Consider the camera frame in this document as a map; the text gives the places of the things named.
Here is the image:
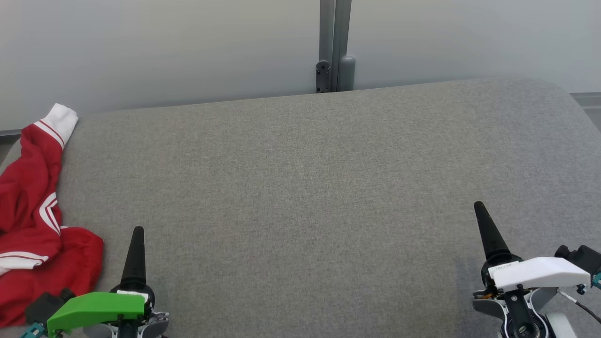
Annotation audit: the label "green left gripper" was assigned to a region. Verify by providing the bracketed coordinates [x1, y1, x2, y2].
[47, 226, 170, 338]

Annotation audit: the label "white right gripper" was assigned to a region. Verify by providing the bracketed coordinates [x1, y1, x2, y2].
[472, 201, 591, 338]

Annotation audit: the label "red shorts white trim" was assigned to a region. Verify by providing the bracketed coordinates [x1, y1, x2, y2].
[0, 225, 104, 328]

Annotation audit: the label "red basketball jersey white sleeves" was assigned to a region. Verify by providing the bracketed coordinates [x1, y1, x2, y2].
[0, 103, 79, 235]

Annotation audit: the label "grey baseboard strip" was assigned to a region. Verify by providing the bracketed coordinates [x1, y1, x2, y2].
[570, 92, 601, 111]

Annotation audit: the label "grey fabric sofa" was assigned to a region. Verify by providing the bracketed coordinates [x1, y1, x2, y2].
[0, 77, 601, 338]

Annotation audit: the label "right camera cable teal plug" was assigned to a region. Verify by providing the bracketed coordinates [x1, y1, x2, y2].
[558, 272, 601, 325]

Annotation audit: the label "camera cable teal plug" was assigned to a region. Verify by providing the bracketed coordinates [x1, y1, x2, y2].
[558, 272, 601, 325]
[21, 322, 47, 338]

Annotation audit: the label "left camera cable teal plug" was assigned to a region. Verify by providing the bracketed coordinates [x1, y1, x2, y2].
[21, 322, 47, 338]

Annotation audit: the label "dark grey post bracket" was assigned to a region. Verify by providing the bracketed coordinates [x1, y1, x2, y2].
[315, 60, 331, 94]

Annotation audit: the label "grey vertical partition post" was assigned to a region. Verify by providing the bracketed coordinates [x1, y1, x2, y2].
[319, 0, 356, 92]

